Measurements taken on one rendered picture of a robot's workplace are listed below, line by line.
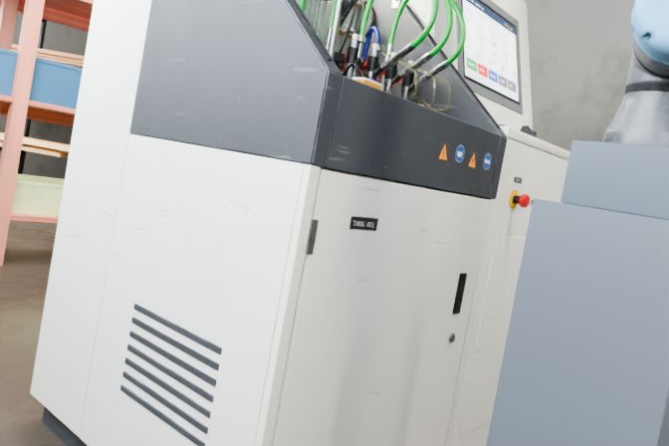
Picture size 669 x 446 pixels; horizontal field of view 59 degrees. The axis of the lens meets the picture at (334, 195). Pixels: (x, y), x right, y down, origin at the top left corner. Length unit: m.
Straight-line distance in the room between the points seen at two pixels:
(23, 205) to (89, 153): 2.03
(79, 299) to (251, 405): 0.64
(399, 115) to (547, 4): 2.55
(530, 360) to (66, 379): 1.11
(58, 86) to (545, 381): 3.06
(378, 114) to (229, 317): 0.46
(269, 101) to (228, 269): 0.32
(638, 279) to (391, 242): 0.49
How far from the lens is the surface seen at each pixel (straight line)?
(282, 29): 1.11
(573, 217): 0.95
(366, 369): 1.26
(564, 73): 3.47
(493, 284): 1.65
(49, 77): 3.57
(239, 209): 1.11
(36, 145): 6.62
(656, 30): 0.88
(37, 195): 3.62
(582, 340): 0.95
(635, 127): 0.99
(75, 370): 1.61
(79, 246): 1.60
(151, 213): 1.34
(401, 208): 1.22
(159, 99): 1.37
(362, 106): 1.08
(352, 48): 1.44
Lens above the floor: 0.78
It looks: 2 degrees down
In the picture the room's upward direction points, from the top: 10 degrees clockwise
